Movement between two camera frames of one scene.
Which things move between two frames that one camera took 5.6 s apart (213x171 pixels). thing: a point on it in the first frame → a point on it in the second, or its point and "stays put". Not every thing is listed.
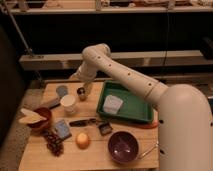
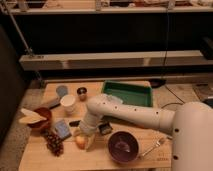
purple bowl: (123, 147) stays put
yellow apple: (82, 141) stays put
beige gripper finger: (74, 76) → (78, 133)
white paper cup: (68, 102) stays put
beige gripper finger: (87, 88) → (91, 138)
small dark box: (105, 129) stays put
